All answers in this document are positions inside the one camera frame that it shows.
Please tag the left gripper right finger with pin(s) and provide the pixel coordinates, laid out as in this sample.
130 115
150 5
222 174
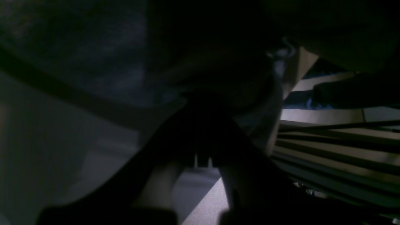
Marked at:
258 192

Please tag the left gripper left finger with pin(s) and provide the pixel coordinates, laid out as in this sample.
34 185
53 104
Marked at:
110 203

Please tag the grey T-shirt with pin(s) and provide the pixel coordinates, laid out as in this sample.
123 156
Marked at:
145 54

